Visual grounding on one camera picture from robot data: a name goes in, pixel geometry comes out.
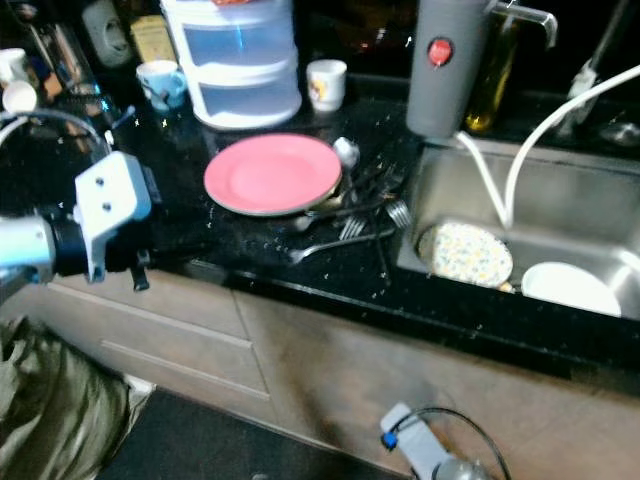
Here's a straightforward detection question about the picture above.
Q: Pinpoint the floral patterned plate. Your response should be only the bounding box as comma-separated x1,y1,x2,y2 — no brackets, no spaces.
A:
417,220,514,291

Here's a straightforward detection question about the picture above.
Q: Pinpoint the metal kitchen faucet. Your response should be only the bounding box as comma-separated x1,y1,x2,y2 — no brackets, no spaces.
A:
565,0,640,101

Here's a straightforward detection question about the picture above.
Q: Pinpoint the olive green fabric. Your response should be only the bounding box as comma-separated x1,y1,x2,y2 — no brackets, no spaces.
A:
0,320,156,480

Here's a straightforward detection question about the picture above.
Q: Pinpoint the pink plate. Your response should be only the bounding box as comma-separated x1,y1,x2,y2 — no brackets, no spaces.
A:
203,133,344,218

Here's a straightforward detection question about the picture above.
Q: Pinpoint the blue patterned mug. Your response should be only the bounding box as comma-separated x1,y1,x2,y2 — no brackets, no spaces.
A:
136,60,191,113

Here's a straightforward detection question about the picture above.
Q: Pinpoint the black floor mat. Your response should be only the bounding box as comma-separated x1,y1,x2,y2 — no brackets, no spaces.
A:
100,388,371,480

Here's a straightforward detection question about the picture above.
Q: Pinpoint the brown wooden base cabinet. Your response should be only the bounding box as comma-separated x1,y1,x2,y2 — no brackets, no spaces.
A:
10,285,640,480

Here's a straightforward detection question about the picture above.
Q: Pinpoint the small white cup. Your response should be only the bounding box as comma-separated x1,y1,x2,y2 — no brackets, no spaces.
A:
0,48,29,86
3,80,39,116

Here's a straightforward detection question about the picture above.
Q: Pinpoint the long silver fork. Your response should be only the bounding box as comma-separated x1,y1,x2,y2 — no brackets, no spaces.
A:
288,228,399,266

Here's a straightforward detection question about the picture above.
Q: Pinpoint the tan tin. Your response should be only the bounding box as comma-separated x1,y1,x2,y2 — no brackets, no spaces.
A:
130,15,179,66

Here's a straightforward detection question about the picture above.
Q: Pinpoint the translucent plastic drawer tower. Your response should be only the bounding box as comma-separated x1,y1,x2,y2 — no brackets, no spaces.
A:
160,0,303,131

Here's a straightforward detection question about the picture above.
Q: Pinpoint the clear glass bottle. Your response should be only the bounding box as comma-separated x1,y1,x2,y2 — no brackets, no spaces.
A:
10,0,96,101

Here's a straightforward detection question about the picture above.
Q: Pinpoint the silver spoon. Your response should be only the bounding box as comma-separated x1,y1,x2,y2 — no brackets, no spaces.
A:
332,137,360,171

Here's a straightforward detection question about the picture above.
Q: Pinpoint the white cup with cartoon print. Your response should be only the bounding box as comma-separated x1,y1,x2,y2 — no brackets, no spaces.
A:
306,59,349,113

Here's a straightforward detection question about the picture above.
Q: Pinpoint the grey dispenser with red button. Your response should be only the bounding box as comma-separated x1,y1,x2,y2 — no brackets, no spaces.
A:
405,0,496,141

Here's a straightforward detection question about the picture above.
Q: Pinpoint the olive oil bottle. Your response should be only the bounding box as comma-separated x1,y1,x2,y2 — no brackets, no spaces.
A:
463,15,521,136

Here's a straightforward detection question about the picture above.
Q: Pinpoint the white plate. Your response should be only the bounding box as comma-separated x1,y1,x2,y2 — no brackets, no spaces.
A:
520,261,624,319

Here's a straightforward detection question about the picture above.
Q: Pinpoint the stainless steel sink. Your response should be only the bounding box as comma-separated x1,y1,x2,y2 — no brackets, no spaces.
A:
395,140,640,323

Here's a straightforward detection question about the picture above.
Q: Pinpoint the chrome spout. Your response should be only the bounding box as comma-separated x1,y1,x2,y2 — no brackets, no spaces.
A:
490,0,559,49

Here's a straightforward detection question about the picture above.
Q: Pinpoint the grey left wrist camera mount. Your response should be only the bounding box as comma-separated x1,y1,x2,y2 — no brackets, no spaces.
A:
75,152,156,283

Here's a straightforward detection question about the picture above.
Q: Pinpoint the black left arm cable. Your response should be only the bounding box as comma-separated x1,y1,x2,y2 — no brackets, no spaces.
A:
0,105,126,161

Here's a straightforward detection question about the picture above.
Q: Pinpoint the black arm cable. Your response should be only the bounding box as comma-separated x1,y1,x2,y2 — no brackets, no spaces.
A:
405,405,511,476
0,105,126,161

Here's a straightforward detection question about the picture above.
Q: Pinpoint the grey round wall socket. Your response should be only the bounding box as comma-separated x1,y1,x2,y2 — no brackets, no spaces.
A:
82,0,129,69

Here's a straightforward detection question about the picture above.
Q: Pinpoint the black handled utensil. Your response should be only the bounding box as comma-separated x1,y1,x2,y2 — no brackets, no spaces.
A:
340,165,406,216

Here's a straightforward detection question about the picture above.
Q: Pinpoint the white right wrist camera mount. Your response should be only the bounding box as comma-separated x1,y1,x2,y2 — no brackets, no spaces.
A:
378,402,451,480

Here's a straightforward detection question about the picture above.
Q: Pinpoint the thin white hose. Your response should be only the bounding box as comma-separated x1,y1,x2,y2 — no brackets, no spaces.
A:
455,132,513,229

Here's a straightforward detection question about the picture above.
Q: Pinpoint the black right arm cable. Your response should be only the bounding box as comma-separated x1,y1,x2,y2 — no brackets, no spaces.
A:
405,405,511,476

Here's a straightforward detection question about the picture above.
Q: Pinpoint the thick white hose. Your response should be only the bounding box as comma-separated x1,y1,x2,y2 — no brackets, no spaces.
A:
503,65,640,229

